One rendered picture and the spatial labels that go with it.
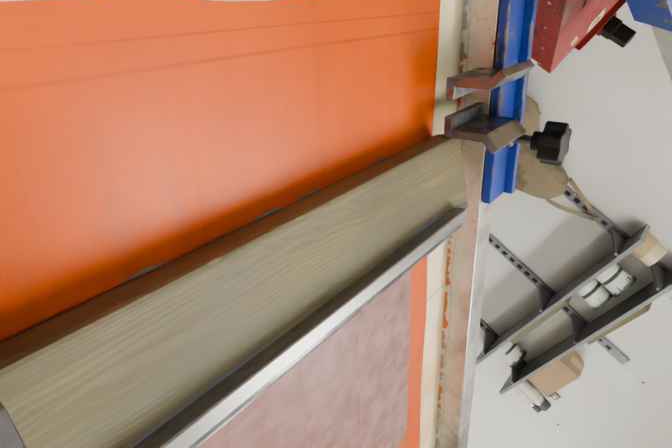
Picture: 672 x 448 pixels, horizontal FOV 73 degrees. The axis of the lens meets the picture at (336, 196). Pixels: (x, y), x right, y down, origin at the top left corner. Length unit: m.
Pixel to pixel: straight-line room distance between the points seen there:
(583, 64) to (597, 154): 0.40
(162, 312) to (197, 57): 0.13
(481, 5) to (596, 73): 1.79
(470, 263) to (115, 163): 0.42
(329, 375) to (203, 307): 0.21
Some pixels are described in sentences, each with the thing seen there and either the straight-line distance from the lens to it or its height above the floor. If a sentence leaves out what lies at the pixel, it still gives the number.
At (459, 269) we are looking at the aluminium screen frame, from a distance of 0.58.
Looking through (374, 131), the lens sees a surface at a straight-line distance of 0.38.
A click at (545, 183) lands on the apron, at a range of 2.36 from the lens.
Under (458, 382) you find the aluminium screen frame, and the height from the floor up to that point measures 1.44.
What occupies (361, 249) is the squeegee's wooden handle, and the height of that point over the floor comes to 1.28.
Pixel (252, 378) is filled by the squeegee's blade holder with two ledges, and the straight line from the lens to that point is 0.26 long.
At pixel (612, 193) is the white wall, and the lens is 2.36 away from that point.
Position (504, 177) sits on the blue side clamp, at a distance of 0.55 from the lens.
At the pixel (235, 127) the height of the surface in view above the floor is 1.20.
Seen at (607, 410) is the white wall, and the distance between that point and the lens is 2.98.
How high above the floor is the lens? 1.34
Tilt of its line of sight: 18 degrees down
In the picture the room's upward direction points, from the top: 135 degrees clockwise
